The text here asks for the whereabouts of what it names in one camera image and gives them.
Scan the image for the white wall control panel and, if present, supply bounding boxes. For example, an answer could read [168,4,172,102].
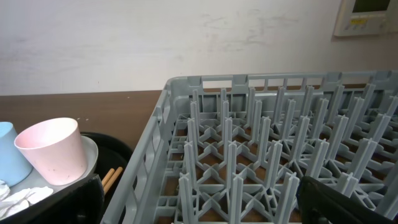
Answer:
[333,0,397,37]

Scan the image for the light blue plastic cup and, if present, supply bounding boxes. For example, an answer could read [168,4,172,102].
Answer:
[1,121,33,187]

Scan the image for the grey plastic dishwasher rack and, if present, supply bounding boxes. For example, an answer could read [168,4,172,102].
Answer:
[101,70,397,223]

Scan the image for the grey round plate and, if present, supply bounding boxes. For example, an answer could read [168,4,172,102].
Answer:
[10,135,98,194]

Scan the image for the left wooden chopstick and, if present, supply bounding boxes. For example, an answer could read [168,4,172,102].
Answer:
[101,168,115,187]

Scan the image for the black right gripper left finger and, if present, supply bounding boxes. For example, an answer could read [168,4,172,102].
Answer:
[1,174,104,224]

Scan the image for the right wooden chopstick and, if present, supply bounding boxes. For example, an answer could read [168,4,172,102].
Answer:
[103,167,123,194]

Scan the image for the white tissue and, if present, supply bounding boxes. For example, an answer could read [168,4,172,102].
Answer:
[1,180,53,219]

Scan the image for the wooden chopstick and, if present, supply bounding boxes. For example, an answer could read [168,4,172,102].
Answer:
[101,168,115,187]
[103,167,123,194]

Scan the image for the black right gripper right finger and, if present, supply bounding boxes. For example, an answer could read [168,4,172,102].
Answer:
[296,176,393,224]

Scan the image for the round black tray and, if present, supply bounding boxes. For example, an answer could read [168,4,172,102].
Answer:
[76,132,132,222]

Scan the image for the pink plastic cup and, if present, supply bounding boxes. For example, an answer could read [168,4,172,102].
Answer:
[14,118,88,185]

